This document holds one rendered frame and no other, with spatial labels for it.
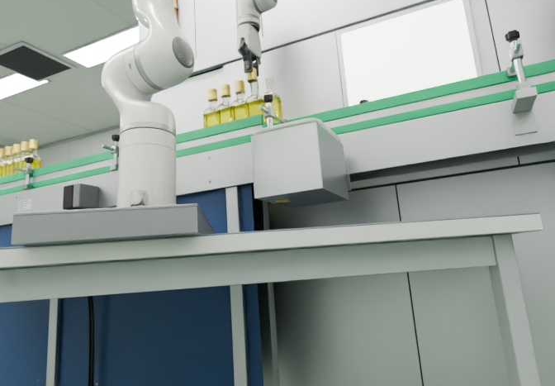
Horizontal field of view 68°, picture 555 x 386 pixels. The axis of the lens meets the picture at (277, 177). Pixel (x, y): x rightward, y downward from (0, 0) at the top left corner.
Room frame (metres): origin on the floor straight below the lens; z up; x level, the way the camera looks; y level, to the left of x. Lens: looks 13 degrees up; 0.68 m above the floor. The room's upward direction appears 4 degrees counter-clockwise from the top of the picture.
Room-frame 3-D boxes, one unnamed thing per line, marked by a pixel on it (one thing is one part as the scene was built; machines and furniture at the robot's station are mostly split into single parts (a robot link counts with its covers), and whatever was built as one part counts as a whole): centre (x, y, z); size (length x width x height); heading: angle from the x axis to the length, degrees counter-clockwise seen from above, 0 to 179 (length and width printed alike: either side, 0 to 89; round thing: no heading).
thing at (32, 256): (1.52, 0.33, 0.73); 1.58 x 1.52 x 0.04; 94
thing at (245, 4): (1.30, 0.06, 1.61); 0.09 x 0.08 x 0.13; 62
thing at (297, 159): (1.05, -0.07, 0.92); 0.27 x 0.17 x 0.15; 156
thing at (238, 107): (1.34, 0.11, 1.16); 0.06 x 0.06 x 0.21; 67
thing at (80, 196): (1.38, 0.68, 0.96); 0.08 x 0.08 x 0.08; 66
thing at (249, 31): (1.31, 0.06, 1.47); 0.10 x 0.07 x 0.11; 156
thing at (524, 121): (0.90, -0.58, 1.07); 0.17 x 0.05 x 0.23; 156
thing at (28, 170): (1.54, 0.99, 1.11); 0.07 x 0.04 x 0.13; 156
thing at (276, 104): (1.30, 0.00, 1.16); 0.06 x 0.06 x 0.21; 66
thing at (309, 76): (1.34, -0.23, 1.32); 0.90 x 0.03 x 0.34; 66
